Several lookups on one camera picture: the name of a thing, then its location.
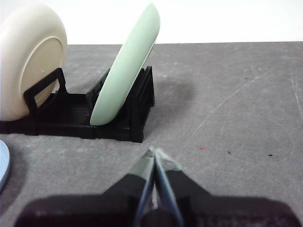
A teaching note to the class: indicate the black plate rack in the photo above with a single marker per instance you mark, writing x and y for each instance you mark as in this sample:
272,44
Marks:
68,118

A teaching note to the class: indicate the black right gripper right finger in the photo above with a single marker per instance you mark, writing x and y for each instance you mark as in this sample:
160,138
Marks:
225,212

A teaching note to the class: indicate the cream white plate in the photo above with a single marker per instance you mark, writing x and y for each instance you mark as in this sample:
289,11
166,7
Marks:
23,40

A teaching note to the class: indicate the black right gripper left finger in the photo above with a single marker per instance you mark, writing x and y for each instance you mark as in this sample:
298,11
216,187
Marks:
94,210

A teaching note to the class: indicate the blue plate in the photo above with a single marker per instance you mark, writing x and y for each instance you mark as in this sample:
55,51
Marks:
3,165

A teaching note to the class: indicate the green plate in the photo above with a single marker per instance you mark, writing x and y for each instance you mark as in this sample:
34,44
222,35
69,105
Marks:
125,71

